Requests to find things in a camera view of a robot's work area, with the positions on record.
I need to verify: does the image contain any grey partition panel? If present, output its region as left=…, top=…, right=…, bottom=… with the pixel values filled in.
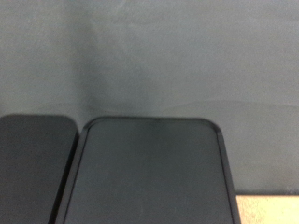
left=0, top=0, right=299, bottom=196

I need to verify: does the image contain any water tank with black lid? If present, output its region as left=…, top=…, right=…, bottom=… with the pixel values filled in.
left=0, top=114, right=78, bottom=224

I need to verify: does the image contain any black Keurig coffee machine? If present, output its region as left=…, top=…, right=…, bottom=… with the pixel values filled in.
left=55, top=116, right=241, bottom=224

